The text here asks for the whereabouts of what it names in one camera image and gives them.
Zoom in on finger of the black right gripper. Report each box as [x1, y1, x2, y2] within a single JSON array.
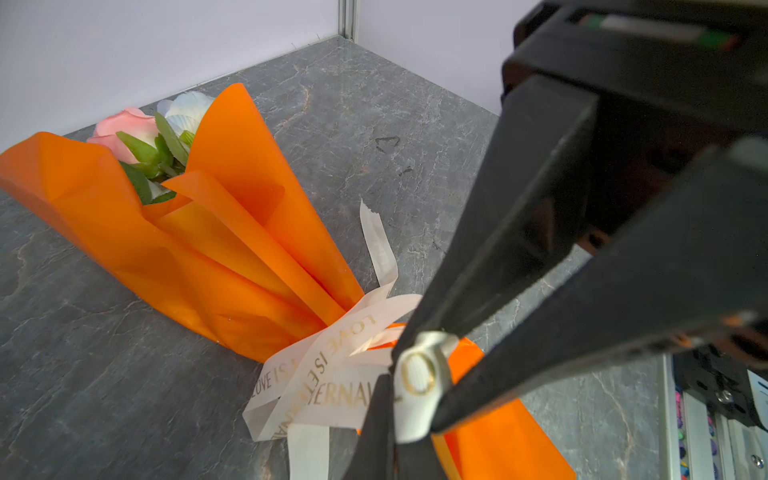
[[392, 75, 600, 359], [431, 136, 767, 433]]

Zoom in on cream fake rose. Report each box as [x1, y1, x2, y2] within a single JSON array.
[[87, 107, 159, 164]]

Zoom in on cream printed ribbon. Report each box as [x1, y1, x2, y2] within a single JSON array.
[[243, 205, 459, 479]]

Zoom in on orange yellow wrapping paper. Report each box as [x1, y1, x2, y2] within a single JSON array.
[[0, 82, 578, 480]]

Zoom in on aluminium mounting rail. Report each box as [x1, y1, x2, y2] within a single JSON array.
[[659, 345, 767, 480]]

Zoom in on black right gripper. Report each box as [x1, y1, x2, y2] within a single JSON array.
[[501, 1, 767, 237]]

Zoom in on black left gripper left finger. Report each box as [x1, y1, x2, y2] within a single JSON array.
[[343, 374, 395, 480]]

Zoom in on white fake rose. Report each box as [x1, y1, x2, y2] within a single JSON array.
[[157, 91, 214, 136]]

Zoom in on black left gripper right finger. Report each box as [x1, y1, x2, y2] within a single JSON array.
[[395, 436, 448, 480]]

